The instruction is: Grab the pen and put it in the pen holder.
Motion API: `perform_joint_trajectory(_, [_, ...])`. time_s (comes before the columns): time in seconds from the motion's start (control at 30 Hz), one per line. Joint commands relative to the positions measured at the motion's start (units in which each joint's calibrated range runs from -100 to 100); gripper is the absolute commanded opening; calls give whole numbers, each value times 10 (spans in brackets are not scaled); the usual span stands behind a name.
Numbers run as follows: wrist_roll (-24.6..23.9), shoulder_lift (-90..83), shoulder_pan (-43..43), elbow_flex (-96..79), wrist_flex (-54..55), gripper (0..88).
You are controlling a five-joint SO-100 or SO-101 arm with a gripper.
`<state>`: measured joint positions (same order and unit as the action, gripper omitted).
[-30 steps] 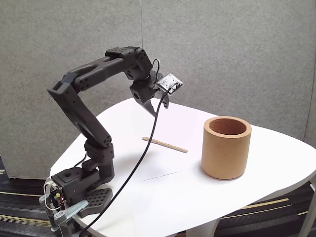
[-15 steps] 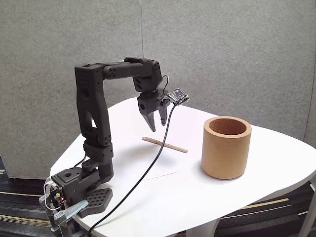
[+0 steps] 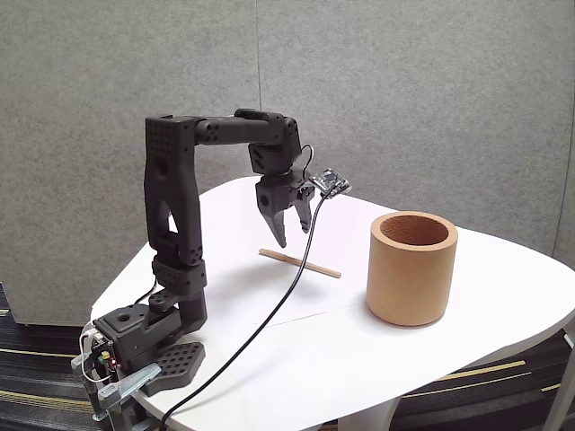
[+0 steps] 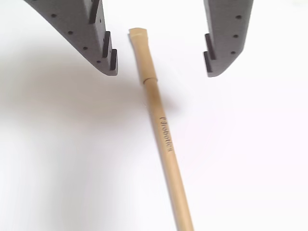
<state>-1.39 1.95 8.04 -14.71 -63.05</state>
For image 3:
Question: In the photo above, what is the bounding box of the grey metal table clamp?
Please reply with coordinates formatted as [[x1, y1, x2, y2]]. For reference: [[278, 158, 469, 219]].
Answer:
[[70, 353, 163, 426]]

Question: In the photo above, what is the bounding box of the brown cylindrical pen holder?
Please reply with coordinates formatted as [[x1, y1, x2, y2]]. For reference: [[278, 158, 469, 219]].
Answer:
[[366, 210, 459, 328]]

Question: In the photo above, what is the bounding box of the wooden pen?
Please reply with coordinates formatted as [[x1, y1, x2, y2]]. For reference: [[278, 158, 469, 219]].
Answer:
[[258, 247, 342, 279]]

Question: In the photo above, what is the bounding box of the white table leg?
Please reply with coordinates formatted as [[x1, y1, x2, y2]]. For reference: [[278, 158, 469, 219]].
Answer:
[[336, 394, 403, 431], [542, 330, 575, 431]]

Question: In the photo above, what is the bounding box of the black camera cable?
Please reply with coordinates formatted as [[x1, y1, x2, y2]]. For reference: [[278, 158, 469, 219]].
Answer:
[[158, 144, 337, 431]]

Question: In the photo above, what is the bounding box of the bare camera circuit board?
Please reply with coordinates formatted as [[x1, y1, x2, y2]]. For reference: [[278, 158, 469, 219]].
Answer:
[[311, 166, 353, 199]]

